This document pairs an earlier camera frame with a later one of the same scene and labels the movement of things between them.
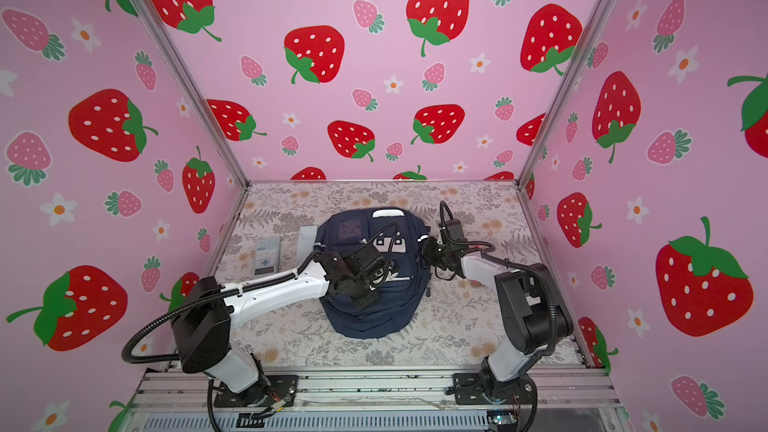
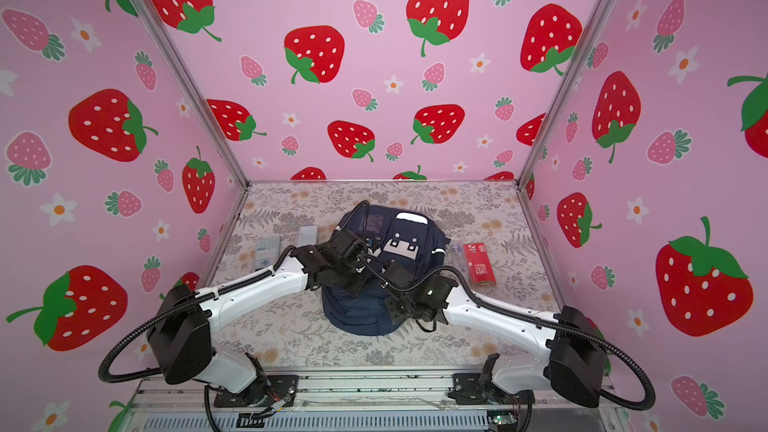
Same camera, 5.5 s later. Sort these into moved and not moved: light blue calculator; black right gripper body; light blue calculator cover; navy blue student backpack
Moved: black right gripper body
Not moved: light blue calculator; light blue calculator cover; navy blue student backpack
